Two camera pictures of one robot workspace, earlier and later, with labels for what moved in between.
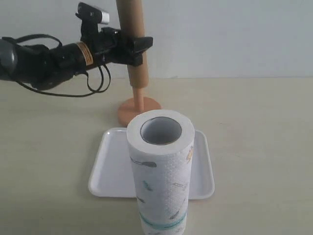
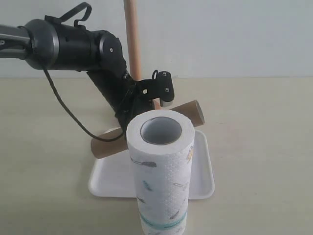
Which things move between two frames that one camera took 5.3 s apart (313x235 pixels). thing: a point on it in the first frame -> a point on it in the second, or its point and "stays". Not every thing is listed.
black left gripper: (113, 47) -> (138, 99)
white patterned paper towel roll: (161, 144) stays
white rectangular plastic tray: (112, 176) stays
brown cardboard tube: (130, 16) -> (100, 149)
